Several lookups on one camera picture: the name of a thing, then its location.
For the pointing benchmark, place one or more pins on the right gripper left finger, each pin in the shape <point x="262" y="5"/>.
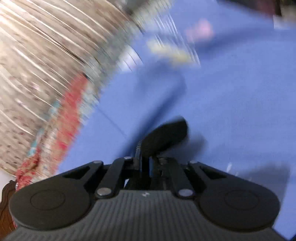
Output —
<point x="115" y="176"/>

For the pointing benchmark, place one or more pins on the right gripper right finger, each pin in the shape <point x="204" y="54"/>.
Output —
<point x="167" y="174"/>

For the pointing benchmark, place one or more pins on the black pants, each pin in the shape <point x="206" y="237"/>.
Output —
<point x="160" y="140"/>

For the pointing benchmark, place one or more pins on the red floral blanket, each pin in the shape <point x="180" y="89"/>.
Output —
<point x="53" y="141"/>

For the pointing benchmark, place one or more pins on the blue patterned bedsheet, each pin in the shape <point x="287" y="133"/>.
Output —
<point x="230" y="72"/>

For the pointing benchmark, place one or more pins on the dark wooden headboard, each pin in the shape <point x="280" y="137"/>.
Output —
<point x="6" y="222"/>

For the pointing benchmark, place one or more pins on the beige dotted curtain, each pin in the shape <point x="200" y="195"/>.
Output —
<point x="44" y="46"/>

